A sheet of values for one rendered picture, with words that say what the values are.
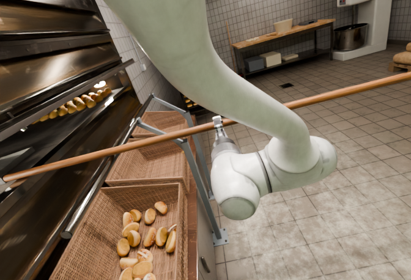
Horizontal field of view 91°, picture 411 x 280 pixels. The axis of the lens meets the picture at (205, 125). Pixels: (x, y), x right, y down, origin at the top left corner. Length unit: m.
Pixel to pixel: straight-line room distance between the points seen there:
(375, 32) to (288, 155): 5.66
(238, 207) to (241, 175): 0.07
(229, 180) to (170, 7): 0.36
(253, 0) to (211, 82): 5.69
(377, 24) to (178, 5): 5.88
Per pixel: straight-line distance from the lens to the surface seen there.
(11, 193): 1.08
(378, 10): 5.97
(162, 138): 0.81
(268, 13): 6.00
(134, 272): 1.18
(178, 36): 0.19
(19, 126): 0.95
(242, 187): 0.44
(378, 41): 6.11
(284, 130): 0.35
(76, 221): 0.70
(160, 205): 1.36
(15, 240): 1.09
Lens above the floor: 1.54
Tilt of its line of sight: 26 degrees down
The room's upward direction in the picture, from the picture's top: 17 degrees counter-clockwise
